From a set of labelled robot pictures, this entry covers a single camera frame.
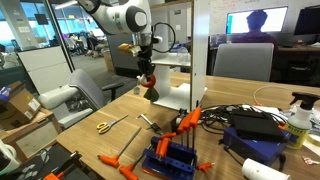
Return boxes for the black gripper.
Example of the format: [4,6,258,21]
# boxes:
[137,44,156,81]

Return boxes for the white open shelf unit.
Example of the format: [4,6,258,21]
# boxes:
[148,0,212,113]

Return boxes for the clear plastic bottle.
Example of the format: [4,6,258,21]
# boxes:
[176,46,192,65]

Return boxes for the digital caliper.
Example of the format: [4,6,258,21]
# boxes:
[135,112,165,136]

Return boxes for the grey white office chair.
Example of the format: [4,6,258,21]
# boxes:
[37,68,125,130]

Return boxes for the blue hex key stand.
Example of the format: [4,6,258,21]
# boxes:
[141,135,198,180]

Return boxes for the grey chair backrest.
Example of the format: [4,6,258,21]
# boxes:
[212,42,275,83]

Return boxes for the white partition panel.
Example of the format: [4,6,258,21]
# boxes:
[16,45,76,96]

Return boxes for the lit computer monitor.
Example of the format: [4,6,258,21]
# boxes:
[226,6,289,35]

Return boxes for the small loose orange hex key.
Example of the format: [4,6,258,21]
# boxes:
[196,161,215,173]

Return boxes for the person in purple shirt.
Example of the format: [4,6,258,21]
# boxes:
[231,9,280,47]

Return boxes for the wooden side table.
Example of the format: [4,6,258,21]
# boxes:
[0,107,65,162]

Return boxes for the flat black box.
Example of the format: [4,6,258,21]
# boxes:
[231,111,287,143]

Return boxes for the flat blue box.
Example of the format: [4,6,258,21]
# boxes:
[222,125,293,167]

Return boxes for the cardboard box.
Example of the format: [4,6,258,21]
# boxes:
[0,80,43,132]

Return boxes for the black patterned chair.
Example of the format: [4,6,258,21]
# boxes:
[0,142,102,180]

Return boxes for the white paper cup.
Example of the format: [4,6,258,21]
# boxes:
[241,157,283,180]

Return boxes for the white spray bottle black trigger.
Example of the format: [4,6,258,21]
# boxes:
[284,91,320,150]

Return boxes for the dark computer monitor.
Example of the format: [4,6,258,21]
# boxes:
[293,5,320,36]

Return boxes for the small red white wrapper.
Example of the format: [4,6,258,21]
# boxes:
[301,155,316,166]

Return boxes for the yellowish wrist camera box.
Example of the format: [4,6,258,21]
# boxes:
[117,42,142,57]

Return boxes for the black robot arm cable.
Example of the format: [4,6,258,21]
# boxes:
[150,21,177,55]

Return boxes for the tall orange T-handle hex key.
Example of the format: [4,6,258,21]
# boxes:
[189,106,203,151]
[176,115,190,148]
[181,111,195,149]

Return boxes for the short orange T-handle hex key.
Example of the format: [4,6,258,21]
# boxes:
[155,137,171,158]
[160,131,178,140]

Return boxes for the yellow handled scissors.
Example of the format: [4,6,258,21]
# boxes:
[96,113,130,135]

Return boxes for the black cable bundle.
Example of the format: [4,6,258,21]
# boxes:
[199,104,244,135]

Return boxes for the loose orange T-handle wrench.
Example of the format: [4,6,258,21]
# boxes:
[97,127,143,169]
[118,152,148,180]

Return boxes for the white cable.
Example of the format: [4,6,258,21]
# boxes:
[252,83,295,107]

